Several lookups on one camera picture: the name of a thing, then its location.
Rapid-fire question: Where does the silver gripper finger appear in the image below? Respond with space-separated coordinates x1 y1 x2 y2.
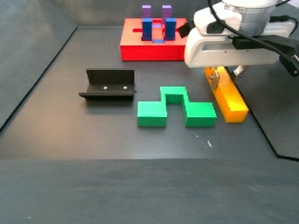
232 66 248 78
210 67 220 89

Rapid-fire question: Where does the long yellow block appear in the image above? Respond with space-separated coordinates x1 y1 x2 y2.
204 66 248 123

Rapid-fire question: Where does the red slotted board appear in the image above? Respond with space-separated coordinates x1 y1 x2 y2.
119 18 187 61

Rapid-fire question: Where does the black angle bracket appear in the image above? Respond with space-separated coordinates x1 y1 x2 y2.
79 69 136 101

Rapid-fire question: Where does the blue U-shaped block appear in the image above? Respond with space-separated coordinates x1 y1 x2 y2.
141 18 176 44

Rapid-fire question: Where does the green stepped block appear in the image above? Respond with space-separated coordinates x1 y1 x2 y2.
136 86 218 128

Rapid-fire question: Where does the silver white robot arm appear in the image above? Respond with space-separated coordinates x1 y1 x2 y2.
179 0 299 76

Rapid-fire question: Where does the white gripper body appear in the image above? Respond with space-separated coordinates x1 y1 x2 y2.
183 5 295 67

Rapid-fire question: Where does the purple U-shaped block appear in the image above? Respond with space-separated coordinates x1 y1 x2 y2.
141 4 174 28

